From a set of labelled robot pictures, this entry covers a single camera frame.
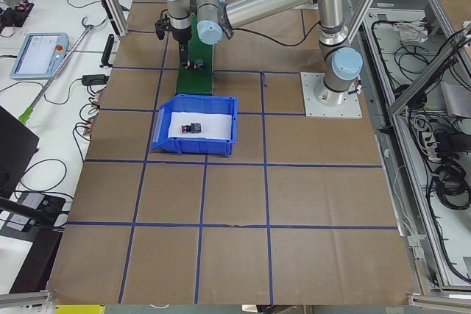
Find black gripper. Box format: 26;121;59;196
172;26;191;64

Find yellow push button switch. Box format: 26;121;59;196
182;58;204;70

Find red push button switch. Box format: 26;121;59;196
181;122;202;134

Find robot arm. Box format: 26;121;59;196
155;0;363;107

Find green conveyor belt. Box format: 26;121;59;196
176;13;213;96

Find left blue plastic bin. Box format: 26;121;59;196
152;94;238;157

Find white foam pad left bin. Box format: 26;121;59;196
168;112;233;140

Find black power adapter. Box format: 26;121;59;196
81;74;109;86

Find teach pendant tablet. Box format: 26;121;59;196
10;32;69;79

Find metal grabber tool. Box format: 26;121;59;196
18;15;111;126

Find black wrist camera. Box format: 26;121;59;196
155;17;170;40

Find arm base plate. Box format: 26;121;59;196
300;72;362;119

